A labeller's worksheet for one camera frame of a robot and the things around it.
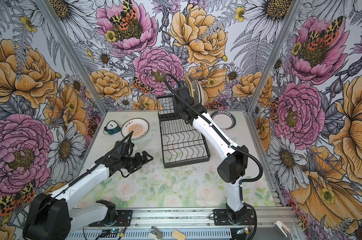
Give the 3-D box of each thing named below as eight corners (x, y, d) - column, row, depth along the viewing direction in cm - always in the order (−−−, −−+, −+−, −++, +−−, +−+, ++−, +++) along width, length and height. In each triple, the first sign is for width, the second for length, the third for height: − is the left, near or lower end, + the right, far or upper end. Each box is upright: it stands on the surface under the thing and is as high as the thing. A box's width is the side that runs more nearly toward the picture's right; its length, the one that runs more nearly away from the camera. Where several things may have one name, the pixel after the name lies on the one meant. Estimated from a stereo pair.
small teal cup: (104, 134, 108) (102, 131, 105) (109, 123, 115) (107, 120, 112) (118, 134, 108) (117, 131, 105) (122, 123, 115) (121, 120, 112)
